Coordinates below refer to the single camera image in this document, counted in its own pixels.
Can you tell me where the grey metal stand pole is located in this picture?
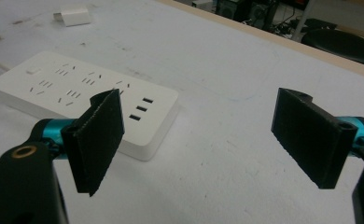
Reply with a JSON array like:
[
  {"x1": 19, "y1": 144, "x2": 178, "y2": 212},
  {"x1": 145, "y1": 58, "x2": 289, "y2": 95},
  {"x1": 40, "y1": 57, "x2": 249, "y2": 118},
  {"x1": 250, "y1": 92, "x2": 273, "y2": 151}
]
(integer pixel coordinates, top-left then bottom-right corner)
[{"x1": 291, "y1": 0, "x2": 317, "y2": 41}]

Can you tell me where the black round stool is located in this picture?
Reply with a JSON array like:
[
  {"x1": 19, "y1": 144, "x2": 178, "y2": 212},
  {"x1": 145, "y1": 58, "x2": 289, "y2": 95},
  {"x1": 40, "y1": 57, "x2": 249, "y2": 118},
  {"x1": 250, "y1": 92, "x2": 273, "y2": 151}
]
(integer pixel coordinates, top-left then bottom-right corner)
[{"x1": 301, "y1": 28, "x2": 364, "y2": 67}]

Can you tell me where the white power strip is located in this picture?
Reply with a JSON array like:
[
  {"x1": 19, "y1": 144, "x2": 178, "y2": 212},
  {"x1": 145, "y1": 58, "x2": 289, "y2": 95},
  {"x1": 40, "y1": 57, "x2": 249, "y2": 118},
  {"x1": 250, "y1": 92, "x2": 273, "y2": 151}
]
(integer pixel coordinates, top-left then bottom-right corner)
[{"x1": 0, "y1": 50, "x2": 180, "y2": 162}]

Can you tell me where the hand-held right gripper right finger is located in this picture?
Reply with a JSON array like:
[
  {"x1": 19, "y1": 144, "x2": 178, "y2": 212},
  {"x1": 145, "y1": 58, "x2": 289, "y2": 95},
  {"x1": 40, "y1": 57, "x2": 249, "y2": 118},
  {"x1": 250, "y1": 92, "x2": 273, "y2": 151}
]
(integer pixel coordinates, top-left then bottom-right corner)
[{"x1": 271, "y1": 87, "x2": 364, "y2": 190}]

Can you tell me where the black computer tower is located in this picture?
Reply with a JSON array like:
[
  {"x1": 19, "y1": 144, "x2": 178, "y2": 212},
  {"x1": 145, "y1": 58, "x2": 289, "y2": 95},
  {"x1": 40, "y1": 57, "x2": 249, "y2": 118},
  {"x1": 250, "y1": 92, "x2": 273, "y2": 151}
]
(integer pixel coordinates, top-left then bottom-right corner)
[{"x1": 216, "y1": 0, "x2": 254, "y2": 22}]

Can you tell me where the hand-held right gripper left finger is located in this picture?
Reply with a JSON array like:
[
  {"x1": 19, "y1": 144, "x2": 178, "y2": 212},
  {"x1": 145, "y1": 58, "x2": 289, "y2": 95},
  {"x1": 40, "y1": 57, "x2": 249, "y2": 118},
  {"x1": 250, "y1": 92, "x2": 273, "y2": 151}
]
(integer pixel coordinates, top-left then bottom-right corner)
[{"x1": 30, "y1": 88, "x2": 126, "y2": 198}]

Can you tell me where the white charger plug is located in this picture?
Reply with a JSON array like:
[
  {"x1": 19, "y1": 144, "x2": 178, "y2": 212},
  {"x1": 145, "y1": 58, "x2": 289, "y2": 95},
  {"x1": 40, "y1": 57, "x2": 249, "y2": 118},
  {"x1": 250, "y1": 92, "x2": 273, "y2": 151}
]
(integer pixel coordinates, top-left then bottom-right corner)
[{"x1": 52, "y1": 5, "x2": 91, "y2": 28}]

